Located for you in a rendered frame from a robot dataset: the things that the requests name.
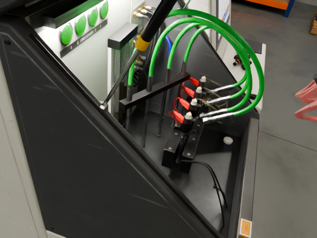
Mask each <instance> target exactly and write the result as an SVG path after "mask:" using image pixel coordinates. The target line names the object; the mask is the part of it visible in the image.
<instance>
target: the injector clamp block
mask: <svg viewBox="0 0 317 238"><path fill-rule="evenodd" d="M208 111H209V107H208V106H203V107H202V108H199V110H198V113H197V115H200V114H202V113H207V112H208ZM181 128H182V126H181ZM181 128H180V130H176V129H173V130H172V133H171V135H170V137H169V139H168V142H167V144H166V146H165V149H164V152H163V158H162V163H161V166H164V167H167V168H172V166H173V164H174V161H175V158H176V157H177V153H178V148H179V144H180V138H181V135H182V134H181ZM203 128H204V123H203V119H198V121H197V122H194V124H193V126H192V129H196V133H195V134H192V135H189V137H188V140H187V143H186V145H185V147H184V151H183V154H182V157H181V160H188V161H193V160H194V157H195V154H196V151H197V148H198V145H199V141H200V137H201V134H202V131H203ZM191 166H192V163H190V162H184V161H180V165H179V170H178V171H180V172H183V173H186V174H189V172H190V169H191Z"/></svg>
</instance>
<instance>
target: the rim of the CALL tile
mask: <svg viewBox="0 0 317 238"><path fill-rule="evenodd" d="M242 220H245V219H242V218H241V224H240V233H239V235H241V236H244V237H247V238H251V227H252V222H251V221H248V220H245V221H248V222H250V236H248V235H245V234H242V233H241V231H242Z"/></svg>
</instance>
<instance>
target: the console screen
mask: <svg viewBox="0 0 317 238"><path fill-rule="evenodd" d="M216 17H217V18H219V19H221V20H222V21H224V22H225V23H227V24H228V21H229V18H230V0H216ZM222 37H223V36H222V35H221V34H219V33H218V32H217V31H216V51H217V50H218V47H219V45H220V42H221V40H222Z"/></svg>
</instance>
